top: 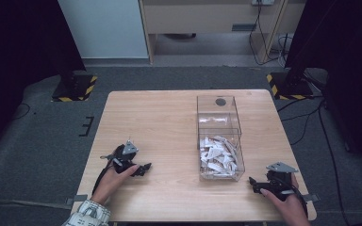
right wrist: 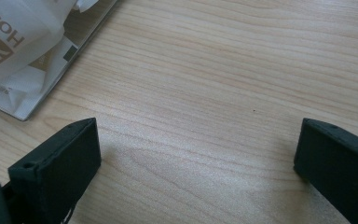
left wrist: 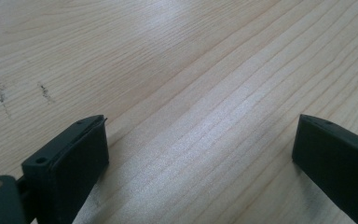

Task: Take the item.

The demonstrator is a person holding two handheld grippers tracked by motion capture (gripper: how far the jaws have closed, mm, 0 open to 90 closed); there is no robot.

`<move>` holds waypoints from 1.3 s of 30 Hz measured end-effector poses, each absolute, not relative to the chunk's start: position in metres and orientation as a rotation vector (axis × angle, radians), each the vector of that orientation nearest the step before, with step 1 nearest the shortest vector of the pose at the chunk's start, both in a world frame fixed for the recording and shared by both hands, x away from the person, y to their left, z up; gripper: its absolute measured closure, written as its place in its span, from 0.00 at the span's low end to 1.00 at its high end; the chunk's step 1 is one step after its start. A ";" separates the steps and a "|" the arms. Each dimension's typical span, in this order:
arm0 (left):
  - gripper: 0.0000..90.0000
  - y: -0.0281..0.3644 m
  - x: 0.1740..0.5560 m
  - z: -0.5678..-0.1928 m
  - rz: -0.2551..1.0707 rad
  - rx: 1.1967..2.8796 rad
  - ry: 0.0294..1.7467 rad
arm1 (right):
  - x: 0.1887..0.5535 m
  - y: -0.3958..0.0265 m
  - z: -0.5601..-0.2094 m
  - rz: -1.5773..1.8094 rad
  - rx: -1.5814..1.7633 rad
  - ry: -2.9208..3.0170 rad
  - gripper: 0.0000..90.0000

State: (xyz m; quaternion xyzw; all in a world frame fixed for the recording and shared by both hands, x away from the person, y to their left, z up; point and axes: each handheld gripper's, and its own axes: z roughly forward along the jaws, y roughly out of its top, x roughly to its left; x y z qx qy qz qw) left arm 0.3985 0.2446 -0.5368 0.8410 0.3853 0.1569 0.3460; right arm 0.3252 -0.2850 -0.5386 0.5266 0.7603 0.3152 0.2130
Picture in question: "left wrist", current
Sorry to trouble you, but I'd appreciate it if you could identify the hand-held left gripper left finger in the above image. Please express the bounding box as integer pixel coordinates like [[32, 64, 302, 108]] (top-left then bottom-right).
[[21, 114, 110, 224]]

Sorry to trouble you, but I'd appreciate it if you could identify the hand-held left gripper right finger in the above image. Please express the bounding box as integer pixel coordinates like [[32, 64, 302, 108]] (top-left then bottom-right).
[[291, 113, 358, 224]]

